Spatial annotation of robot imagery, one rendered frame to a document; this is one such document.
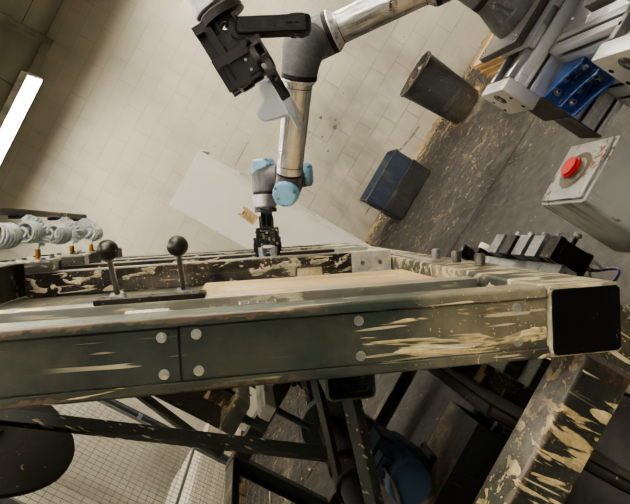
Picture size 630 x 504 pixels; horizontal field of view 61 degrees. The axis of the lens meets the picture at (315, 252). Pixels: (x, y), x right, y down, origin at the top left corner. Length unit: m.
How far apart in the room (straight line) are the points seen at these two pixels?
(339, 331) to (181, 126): 5.85
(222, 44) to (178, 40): 5.78
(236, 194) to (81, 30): 2.86
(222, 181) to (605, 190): 4.37
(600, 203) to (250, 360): 0.58
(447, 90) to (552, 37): 4.18
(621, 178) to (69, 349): 0.84
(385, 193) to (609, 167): 4.61
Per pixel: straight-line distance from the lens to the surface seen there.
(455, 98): 5.60
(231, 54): 0.85
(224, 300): 1.01
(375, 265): 1.67
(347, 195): 6.48
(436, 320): 0.82
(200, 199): 5.10
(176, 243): 0.96
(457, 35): 6.88
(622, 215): 0.95
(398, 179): 5.51
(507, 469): 0.98
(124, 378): 0.80
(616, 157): 0.95
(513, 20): 1.41
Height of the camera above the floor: 1.35
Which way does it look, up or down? 8 degrees down
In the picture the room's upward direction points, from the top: 60 degrees counter-clockwise
